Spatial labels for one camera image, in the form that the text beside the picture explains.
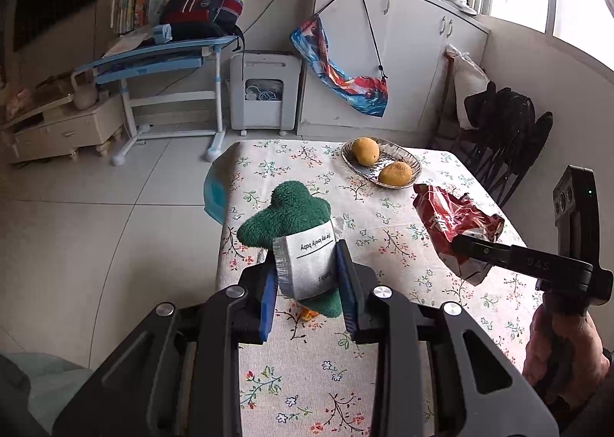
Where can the blue study desk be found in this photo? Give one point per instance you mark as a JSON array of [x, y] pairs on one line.
[[158, 55]]

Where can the white packet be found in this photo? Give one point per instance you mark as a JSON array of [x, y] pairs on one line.
[[307, 264]]

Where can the yellow mango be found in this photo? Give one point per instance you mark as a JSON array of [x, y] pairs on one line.
[[365, 151], [395, 173]]

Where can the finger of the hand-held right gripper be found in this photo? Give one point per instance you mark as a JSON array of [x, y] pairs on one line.
[[479, 252]]

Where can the pale green cloth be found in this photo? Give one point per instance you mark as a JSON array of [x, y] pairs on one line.
[[52, 384]]

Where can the metal fruit plate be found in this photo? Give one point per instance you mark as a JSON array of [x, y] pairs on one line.
[[393, 156]]

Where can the row of books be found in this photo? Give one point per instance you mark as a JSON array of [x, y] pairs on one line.
[[127, 10]]

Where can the red snack bag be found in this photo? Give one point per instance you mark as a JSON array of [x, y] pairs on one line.
[[441, 216]]

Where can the floral tablecloth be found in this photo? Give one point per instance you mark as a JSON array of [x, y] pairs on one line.
[[407, 274]]

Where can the white shoes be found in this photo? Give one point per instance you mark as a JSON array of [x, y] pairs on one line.
[[458, 4]]

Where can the person's right forearm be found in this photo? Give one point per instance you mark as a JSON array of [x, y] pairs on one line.
[[599, 418]]

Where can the green plush toy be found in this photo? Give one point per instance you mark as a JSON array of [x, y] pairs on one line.
[[283, 211]]

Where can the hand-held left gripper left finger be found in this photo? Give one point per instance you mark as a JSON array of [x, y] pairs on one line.
[[267, 307]]

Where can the light blue pouch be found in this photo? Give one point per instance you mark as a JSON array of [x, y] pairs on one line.
[[163, 33]]

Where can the black coat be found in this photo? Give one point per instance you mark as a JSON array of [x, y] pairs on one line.
[[503, 125]]

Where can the white cloth bag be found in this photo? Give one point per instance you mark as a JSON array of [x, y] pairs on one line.
[[467, 82]]

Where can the person's right hand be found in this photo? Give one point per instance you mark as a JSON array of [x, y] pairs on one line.
[[592, 360]]

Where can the cream television stand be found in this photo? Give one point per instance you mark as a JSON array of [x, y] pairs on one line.
[[57, 130]]

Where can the white air purifier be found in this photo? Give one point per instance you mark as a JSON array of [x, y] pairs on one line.
[[264, 82]]

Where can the white cabinet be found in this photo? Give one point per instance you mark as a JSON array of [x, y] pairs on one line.
[[417, 62]]

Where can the dark backpack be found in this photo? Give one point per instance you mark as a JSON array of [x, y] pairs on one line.
[[201, 10]]

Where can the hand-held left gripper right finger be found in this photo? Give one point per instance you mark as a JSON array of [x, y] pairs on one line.
[[346, 288]]

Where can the dark wooden chair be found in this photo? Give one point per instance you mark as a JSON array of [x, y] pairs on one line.
[[532, 158]]

